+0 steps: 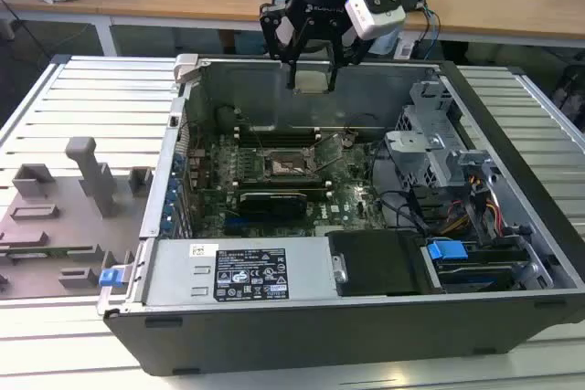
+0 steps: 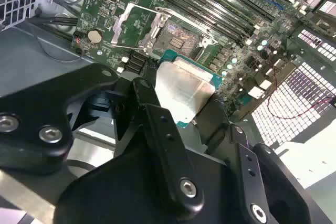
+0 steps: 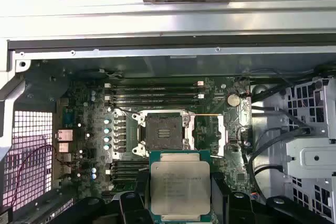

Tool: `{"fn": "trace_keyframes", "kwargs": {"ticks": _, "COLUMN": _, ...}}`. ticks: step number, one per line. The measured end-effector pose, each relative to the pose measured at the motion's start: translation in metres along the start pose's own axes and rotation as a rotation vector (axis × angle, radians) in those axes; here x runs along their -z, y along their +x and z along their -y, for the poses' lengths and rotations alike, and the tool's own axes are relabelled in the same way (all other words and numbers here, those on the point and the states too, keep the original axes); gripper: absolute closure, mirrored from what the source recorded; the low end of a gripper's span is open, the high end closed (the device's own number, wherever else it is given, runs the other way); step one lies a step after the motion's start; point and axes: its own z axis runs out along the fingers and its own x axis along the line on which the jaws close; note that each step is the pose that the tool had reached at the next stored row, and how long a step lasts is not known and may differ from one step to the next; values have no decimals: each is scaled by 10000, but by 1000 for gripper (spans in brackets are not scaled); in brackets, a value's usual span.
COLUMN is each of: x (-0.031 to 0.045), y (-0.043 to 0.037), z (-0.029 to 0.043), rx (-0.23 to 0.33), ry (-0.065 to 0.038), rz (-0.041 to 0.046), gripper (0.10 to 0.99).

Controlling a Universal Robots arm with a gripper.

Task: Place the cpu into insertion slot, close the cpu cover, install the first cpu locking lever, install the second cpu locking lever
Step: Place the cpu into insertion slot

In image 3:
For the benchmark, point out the silver coin battery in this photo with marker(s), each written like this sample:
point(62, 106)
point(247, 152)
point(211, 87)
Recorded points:
point(233, 100)

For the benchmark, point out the thin metal locking lever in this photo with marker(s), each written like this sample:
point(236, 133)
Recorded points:
point(207, 115)

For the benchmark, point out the black RAM slot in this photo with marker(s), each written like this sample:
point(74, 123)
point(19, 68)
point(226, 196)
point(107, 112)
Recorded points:
point(126, 169)
point(157, 85)
point(128, 163)
point(157, 102)
point(157, 96)
point(157, 91)

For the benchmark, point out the small silver capacitor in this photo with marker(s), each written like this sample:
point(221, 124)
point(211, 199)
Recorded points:
point(106, 121)
point(106, 140)
point(106, 130)
point(106, 147)

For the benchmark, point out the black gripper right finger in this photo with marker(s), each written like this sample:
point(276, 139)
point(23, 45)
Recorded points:
point(240, 208)

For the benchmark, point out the silver port block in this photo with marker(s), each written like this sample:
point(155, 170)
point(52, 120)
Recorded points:
point(64, 147)
point(65, 134)

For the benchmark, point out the green motherboard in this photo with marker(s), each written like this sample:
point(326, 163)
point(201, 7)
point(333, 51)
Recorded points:
point(84, 119)

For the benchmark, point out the CPU socket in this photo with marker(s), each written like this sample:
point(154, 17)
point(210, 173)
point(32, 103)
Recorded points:
point(164, 129)

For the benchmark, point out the metal socket cover frame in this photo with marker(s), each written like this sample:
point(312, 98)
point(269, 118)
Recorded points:
point(221, 134)

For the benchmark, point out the black and grey PC case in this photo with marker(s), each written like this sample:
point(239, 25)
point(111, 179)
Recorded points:
point(183, 51)

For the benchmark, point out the silver CPU green edge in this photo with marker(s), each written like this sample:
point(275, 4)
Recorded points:
point(181, 182)

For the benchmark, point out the metal drive cage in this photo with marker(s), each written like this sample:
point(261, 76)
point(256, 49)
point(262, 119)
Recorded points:
point(309, 155)

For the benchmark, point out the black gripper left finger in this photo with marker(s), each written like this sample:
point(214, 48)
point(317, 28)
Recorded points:
point(131, 208)

